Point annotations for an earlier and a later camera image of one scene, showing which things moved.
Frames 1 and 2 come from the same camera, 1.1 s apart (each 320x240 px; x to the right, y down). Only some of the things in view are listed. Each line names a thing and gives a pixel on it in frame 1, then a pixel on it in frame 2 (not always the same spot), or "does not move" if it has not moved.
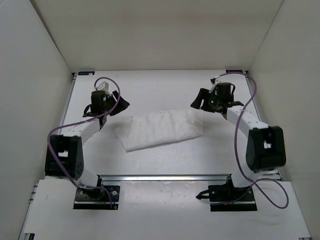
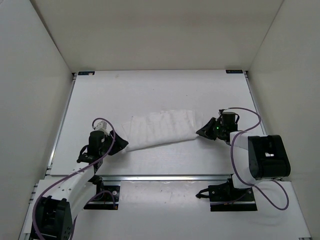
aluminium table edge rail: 165,178 does not move
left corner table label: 88,73 does not move
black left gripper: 122,105 → 120,144
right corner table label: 234,71 does not move
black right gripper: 204,95 → 205,131
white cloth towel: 158,128 does not move
